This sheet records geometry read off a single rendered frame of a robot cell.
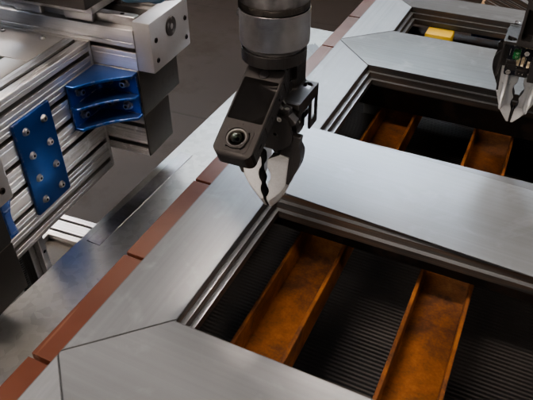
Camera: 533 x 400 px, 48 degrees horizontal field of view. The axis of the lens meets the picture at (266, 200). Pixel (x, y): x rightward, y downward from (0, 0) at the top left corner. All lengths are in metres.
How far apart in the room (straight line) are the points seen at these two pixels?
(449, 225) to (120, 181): 1.69
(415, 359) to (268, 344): 0.21
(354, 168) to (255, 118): 0.32
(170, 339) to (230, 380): 0.09
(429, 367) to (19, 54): 0.81
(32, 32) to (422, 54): 0.75
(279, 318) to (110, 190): 1.49
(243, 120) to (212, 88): 2.29
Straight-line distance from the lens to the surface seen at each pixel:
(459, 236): 0.83
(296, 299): 0.93
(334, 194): 0.86
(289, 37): 0.62
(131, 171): 2.39
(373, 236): 0.83
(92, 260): 1.03
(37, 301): 1.00
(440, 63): 1.25
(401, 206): 0.85
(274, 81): 0.64
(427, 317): 0.94
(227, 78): 2.99
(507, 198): 0.91
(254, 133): 0.61
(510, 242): 0.84
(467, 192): 0.90
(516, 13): 1.55
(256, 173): 0.72
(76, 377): 0.67
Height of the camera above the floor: 1.38
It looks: 39 degrees down
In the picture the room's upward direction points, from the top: straight up
